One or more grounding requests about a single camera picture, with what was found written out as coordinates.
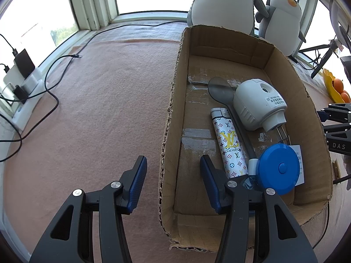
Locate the large grey penguin plush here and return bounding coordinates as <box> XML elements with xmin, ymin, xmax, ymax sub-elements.
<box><xmin>187</xmin><ymin>0</ymin><xmax>269</xmax><ymax>35</ymax></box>

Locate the wooden clothespin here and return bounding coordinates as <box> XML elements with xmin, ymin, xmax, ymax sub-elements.
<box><xmin>332</xmin><ymin>160</ymin><xmax>340</xmax><ymax>179</ymax></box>

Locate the orange fruit back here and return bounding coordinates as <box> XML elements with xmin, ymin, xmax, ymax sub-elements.
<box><xmin>332</xmin><ymin>78</ymin><xmax>344</xmax><ymax>94</ymax></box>

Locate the white round plug device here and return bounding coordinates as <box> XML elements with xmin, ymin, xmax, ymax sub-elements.
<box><xmin>233</xmin><ymin>79</ymin><xmax>291</xmax><ymax>145</ymax></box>

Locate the checkered beige cloth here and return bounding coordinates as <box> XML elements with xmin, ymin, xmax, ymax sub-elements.
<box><xmin>73</xmin><ymin>21</ymin><xmax>187</xmax><ymax>48</ymax></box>

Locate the patterned white lighter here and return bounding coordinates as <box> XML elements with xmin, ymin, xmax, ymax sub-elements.
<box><xmin>211</xmin><ymin>107</ymin><xmax>248</xmax><ymax>178</ymax></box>

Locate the blue round tape measure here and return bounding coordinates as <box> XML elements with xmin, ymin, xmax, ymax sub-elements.
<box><xmin>256</xmin><ymin>143</ymin><xmax>300</xmax><ymax>195</ymax></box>

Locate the cardboard box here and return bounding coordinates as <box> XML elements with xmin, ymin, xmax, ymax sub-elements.
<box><xmin>159</xmin><ymin>26</ymin><xmax>333</xmax><ymax>252</ymax></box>

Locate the black tripod stand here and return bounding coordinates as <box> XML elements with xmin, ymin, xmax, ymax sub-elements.
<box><xmin>299</xmin><ymin>39</ymin><xmax>343</xmax><ymax>79</ymax></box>

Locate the orange fruit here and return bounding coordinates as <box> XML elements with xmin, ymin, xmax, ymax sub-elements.
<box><xmin>340</xmin><ymin>92</ymin><xmax>350</xmax><ymax>103</ymax></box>
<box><xmin>332</xmin><ymin>78</ymin><xmax>344</xmax><ymax>94</ymax></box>

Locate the small grey penguin plush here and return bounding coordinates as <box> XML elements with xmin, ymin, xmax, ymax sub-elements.
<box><xmin>255</xmin><ymin>0</ymin><xmax>306</xmax><ymax>56</ymax></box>

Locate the yellow fruit bowl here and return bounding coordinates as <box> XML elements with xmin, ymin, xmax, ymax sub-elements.
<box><xmin>322</xmin><ymin>68</ymin><xmax>350</xmax><ymax>103</ymax></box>

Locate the grey plastic spoon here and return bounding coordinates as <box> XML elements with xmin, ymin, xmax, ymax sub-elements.
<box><xmin>208</xmin><ymin>77</ymin><xmax>258</xmax><ymax>176</ymax></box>

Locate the black plug adapter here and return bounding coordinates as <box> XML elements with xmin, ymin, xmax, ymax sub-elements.
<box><xmin>13</xmin><ymin>85</ymin><xmax>29</xmax><ymax>104</ymax></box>

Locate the pink blanket mat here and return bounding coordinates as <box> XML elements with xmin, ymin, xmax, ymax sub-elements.
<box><xmin>4</xmin><ymin>39</ymin><xmax>350</xmax><ymax>262</ymax></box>

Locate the black charging cable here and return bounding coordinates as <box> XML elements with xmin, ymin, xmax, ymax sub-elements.
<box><xmin>0</xmin><ymin>20</ymin><xmax>188</xmax><ymax>163</ymax></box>

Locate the white usb wall charger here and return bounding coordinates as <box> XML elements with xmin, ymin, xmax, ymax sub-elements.
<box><xmin>290</xmin><ymin>145</ymin><xmax>304</xmax><ymax>186</ymax></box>

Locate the white power strip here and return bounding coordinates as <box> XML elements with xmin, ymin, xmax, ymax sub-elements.
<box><xmin>1</xmin><ymin>65</ymin><xmax>45</xmax><ymax>132</ymax></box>

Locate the orange fruit front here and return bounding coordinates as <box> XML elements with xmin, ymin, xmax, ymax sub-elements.
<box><xmin>340</xmin><ymin>92</ymin><xmax>350</xmax><ymax>103</ymax></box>

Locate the white ring light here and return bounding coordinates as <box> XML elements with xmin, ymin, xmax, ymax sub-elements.
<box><xmin>329</xmin><ymin>0</ymin><xmax>350</xmax><ymax>49</ymax></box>

